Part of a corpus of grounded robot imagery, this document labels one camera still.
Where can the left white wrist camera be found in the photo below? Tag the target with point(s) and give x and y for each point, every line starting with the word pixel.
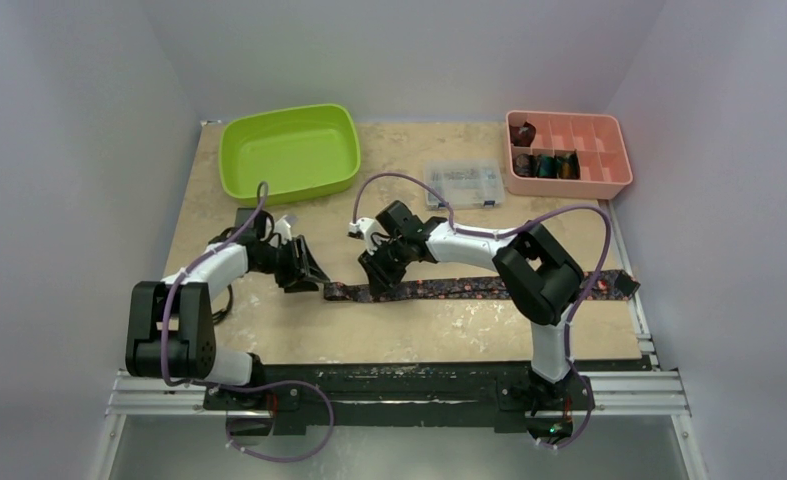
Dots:
pixel 281 232

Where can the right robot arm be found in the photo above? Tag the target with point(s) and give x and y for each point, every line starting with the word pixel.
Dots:
pixel 540 276

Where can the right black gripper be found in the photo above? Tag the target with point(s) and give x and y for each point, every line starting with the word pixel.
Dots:
pixel 380 266

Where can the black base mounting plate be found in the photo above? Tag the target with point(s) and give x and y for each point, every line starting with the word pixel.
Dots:
pixel 505 396

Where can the pink divided organizer tray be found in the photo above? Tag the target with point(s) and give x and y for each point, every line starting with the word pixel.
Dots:
pixel 597 138

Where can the clear plastic parts box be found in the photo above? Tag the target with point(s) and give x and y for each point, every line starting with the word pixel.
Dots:
pixel 465 184

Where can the dark floral patterned tie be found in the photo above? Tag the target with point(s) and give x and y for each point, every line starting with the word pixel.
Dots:
pixel 611 285

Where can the rolled teal tie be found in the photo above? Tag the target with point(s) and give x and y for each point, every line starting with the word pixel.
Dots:
pixel 545 166

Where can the green plastic tub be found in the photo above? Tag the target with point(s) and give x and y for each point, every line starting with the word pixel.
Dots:
pixel 302 153

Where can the aluminium frame rail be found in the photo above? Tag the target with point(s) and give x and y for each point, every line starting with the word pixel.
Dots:
pixel 616 393

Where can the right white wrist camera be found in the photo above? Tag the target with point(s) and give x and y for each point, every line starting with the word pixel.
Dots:
pixel 370 231

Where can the rolled dark gold tie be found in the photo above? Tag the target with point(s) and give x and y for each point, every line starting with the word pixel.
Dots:
pixel 568 166

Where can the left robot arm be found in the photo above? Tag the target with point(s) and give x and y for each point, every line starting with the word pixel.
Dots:
pixel 171 331

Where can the rolled dark red tie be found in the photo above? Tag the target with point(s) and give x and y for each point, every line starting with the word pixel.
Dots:
pixel 522 135

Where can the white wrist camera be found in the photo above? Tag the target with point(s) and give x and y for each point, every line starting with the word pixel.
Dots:
pixel 281 232
pixel 370 231

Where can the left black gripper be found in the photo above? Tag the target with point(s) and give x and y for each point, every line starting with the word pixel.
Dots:
pixel 294 279

